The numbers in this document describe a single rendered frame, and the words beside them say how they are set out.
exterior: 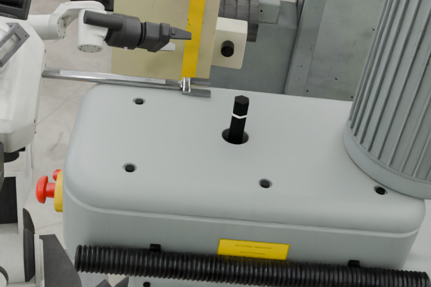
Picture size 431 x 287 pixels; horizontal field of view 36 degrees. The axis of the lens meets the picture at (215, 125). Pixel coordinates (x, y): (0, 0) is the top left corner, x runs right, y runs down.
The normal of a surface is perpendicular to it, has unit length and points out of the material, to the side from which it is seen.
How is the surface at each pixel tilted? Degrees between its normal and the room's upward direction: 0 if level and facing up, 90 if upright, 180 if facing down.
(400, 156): 90
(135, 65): 90
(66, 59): 0
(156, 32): 44
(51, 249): 0
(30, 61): 59
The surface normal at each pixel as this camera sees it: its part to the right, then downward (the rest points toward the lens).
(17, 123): 0.84, 0.34
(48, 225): 0.13, -0.80
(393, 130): -0.73, 0.33
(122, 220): 0.01, 0.60
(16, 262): 0.25, 0.13
